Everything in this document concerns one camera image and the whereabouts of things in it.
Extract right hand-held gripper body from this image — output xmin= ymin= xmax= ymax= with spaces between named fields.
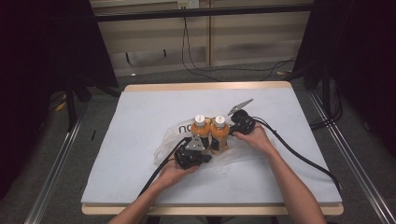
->
xmin=227 ymin=98 xmax=257 ymax=136

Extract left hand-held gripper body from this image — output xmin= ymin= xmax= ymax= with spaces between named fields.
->
xmin=174 ymin=134 xmax=213 ymax=171

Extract orange juice bottle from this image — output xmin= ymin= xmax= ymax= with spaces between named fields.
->
xmin=191 ymin=114 xmax=212 ymax=151
xmin=209 ymin=115 xmax=231 ymax=156

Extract clear plastic bag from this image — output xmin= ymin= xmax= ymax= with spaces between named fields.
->
xmin=152 ymin=117 xmax=276 ymax=172

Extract person's right hand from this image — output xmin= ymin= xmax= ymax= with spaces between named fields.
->
xmin=233 ymin=123 xmax=277 ymax=157

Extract person's left hand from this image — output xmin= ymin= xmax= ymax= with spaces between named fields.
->
xmin=157 ymin=161 xmax=200 ymax=189

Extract wooden table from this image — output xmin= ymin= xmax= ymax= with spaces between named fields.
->
xmin=80 ymin=80 xmax=345 ymax=217

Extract white table mat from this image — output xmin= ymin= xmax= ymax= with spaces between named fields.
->
xmin=80 ymin=88 xmax=344 ymax=205

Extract black metal stand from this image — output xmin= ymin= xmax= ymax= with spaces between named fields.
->
xmin=64 ymin=74 xmax=122 ymax=133
xmin=284 ymin=62 xmax=334 ymax=116

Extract black horizontal bar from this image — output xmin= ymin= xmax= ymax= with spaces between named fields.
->
xmin=92 ymin=3 xmax=314 ymax=22

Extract black curtain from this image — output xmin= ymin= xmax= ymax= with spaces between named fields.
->
xmin=293 ymin=0 xmax=396 ymax=157
xmin=0 ymin=0 xmax=120 ymax=200

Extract black cables on floor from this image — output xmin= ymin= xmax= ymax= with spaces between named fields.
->
xmin=180 ymin=17 xmax=298 ymax=82

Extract bundle of black cables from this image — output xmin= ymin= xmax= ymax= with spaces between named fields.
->
xmin=309 ymin=78 xmax=344 ymax=131

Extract aluminium floor rail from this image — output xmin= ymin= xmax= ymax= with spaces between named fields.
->
xmin=23 ymin=102 xmax=90 ymax=224
xmin=307 ymin=91 xmax=396 ymax=224

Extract white wall power outlet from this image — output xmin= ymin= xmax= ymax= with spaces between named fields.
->
xmin=177 ymin=0 xmax=200 ymax=9

